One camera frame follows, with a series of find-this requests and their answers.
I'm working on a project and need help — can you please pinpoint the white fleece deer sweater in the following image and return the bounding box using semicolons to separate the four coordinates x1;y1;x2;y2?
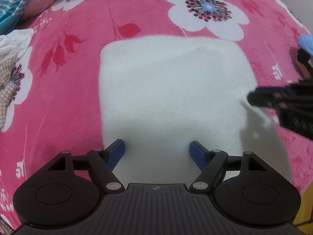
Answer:
99;35;292;185

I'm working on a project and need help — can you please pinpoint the person's right hand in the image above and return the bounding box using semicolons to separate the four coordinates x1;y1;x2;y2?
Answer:
296;48;312;78

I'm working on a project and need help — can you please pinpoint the light blue garment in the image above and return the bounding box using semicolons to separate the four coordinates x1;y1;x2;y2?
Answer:
298;34;313;56

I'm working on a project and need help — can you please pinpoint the pink floral bed sheet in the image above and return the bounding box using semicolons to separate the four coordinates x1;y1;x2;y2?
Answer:
1;0;312;228

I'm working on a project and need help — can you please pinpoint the beige checked knit garment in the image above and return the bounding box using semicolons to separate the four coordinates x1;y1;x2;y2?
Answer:
1;60;18;129

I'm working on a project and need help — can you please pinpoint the white cloth garment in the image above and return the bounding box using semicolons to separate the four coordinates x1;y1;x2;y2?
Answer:
0;28;34;63

